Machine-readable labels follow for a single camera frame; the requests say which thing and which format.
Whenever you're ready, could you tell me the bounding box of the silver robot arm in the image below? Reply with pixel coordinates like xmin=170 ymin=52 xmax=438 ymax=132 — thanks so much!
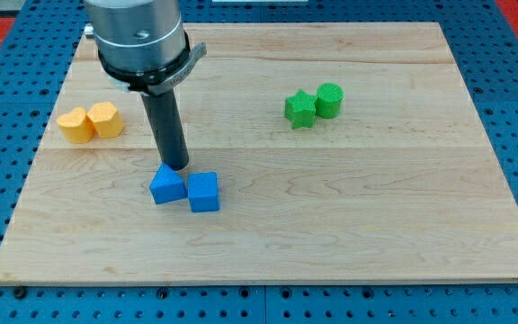
xmin=85 ymin=0 xmax=207 ymax=96

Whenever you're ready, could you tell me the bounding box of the blue cube block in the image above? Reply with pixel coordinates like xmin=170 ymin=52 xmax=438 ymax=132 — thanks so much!
xmin=188 ymin=172 xmax=220 ymax=212

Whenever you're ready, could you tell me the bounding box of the green star block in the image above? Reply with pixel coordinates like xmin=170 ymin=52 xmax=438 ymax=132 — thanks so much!
xmin=284 ymin=89 xmax=317 ymax=129

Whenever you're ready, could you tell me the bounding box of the blue triangular block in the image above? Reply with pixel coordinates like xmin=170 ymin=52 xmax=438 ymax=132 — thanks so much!
xmin=149 ymin=163 xmax=187 ymax=204

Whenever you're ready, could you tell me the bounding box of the green cylinder block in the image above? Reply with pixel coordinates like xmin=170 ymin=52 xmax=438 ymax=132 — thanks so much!
xmin=316 ymin=83 xmax=344 ymax=119

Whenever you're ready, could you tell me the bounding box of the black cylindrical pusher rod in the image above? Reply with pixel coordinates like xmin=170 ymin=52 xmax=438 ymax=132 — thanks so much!
xmin=141 ymin=90 xmax=189 ymax=170

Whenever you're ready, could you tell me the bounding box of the light wooden board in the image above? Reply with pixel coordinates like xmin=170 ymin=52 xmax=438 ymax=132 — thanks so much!
xmin=0 ymin=22 xmax=518 ymax=286

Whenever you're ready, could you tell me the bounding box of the yellow hexagon block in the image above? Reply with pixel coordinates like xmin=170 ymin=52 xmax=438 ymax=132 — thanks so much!
xmin=87 ymin=102 xmax=125 ymax=139

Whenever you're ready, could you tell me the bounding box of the yellow heart block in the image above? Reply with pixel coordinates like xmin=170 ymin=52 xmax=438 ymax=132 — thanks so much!
xmin=57 ymin=107 xmax=94 ymax=144

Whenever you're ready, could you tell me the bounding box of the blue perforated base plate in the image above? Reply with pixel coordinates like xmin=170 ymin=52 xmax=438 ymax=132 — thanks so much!
xmin=0 ymin=0 xmax=518 ymax=323

